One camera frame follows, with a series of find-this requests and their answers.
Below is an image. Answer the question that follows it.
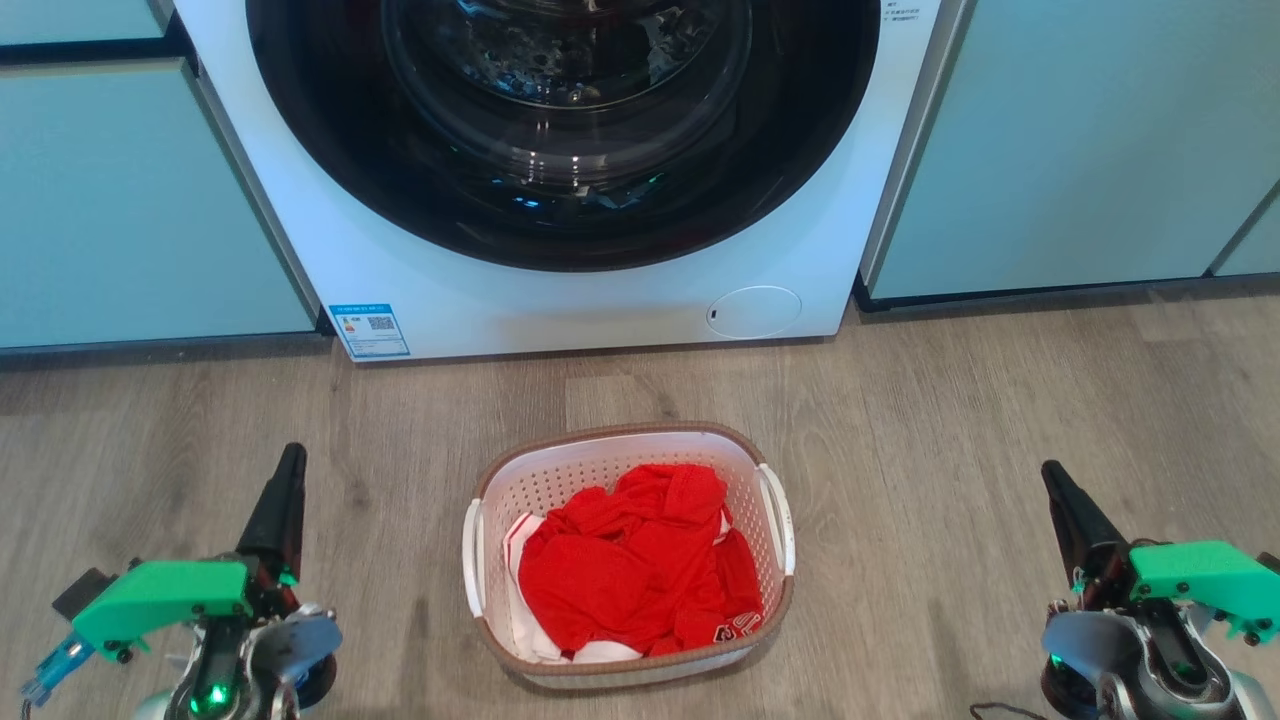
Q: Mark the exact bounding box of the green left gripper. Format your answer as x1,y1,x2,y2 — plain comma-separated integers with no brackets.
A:
68,443,307,663

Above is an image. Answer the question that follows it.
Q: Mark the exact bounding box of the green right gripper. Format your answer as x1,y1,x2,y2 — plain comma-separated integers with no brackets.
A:
1040,460,1280,647

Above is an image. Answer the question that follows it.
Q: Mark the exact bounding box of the white brown-rimmed laundry basket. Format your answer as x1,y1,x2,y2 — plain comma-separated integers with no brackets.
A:
462,421,797,690

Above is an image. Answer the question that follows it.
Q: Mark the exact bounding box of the blue white energy label sticker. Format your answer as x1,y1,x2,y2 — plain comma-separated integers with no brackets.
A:
328,303,411,361

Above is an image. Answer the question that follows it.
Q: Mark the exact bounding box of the white garment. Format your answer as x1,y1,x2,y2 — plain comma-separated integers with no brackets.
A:
503,511,641,665

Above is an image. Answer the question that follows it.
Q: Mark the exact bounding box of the red jersey garment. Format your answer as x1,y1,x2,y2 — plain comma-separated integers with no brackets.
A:
517,463,764,657

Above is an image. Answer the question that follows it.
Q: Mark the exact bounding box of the white front-load washing machine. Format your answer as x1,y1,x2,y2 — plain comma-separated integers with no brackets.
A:
172,0,971,363

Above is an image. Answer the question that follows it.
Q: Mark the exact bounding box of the round white filter cover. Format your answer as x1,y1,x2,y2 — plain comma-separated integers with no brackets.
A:
706,286,803,340

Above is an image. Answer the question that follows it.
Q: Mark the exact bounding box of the black round washer door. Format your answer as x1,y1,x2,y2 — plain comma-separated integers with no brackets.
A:
245,0,883,273

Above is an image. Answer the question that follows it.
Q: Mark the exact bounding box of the blue cable connector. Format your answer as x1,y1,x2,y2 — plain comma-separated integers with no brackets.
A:
20,634,97,703

